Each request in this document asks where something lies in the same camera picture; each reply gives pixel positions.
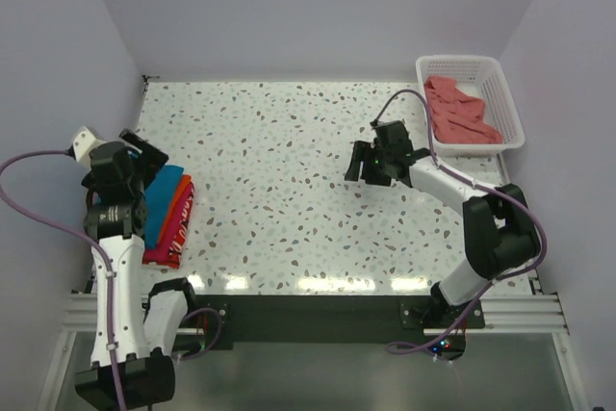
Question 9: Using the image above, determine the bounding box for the orange folded t shirt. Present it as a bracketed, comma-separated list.
[157, 174, 193, 244]

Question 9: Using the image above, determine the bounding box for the salmon pink t shirt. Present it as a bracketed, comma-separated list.
[423, 76, 503, 144]

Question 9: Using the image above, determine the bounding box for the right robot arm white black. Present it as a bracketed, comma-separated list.
[345, 121, 542, 327]

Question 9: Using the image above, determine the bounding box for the magenta folded t shirt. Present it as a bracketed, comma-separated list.
[141, 186, 194, 270]

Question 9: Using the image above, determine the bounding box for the aluminium rail frame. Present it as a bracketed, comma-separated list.
[61, 293, 569, 334]

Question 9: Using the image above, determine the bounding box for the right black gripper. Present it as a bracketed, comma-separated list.
[345, 141, 392, 187]

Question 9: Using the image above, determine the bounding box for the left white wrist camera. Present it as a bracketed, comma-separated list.
[71, 126, 106, 170]

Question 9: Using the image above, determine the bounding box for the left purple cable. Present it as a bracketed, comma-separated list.
[0, 149, 227, 411]

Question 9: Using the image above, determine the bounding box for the blue t shirt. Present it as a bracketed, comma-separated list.
[144, 166, 184, 249]

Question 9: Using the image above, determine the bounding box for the white plastic basket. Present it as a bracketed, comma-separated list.
[416, 55, 525, 157]

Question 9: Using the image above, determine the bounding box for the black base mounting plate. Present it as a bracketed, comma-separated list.
[142, 294, 485, 363]

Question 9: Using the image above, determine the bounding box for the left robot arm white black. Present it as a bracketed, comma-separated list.
[71, 126, 199, 410]

